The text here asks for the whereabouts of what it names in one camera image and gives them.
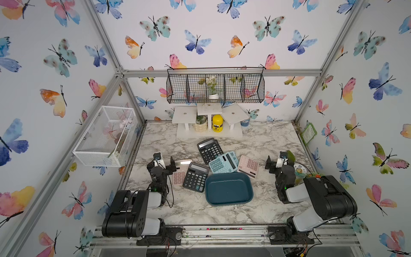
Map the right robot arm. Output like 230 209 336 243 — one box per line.
265 152 357 245

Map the light blue calculator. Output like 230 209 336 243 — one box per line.
229 151 239 166
209 152 238 174

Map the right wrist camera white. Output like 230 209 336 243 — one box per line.
276 151 288 168

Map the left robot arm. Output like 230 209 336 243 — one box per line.
101 153 177 246

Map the black wire wall basket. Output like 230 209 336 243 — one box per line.
166 67 265 105

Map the green framed card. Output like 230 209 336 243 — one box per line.
301 123 317 145

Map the flower bouquet pot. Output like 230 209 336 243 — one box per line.
294 172 321 186

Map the blue can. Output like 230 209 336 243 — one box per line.
240 118 250 127

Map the yellow plastic jar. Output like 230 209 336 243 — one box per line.
212 115 224 133

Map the cream bubble plant pot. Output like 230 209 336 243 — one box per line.
194 115 208 133

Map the white mesh wall basket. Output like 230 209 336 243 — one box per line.
73 106 138 167

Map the small white flower pot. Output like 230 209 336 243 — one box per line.
205 76 219 100

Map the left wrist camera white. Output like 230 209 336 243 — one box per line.
153 153 165 169

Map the white wooden riser shelf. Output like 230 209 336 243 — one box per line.
172 103 250 139

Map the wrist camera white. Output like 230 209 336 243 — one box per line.
276 151 288 168
153 153 165 169

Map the round sticker roll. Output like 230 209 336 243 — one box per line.
294 162 310 177

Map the black calculator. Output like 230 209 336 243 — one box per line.
183 163 210 193
197 138 223 165

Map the pink calculator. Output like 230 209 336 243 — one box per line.
172 159 192 186
238 155 259 179

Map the aluminium front rail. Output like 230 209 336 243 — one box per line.
91 224 360 249

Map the dark teal storage tray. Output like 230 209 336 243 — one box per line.
205 172 254 206

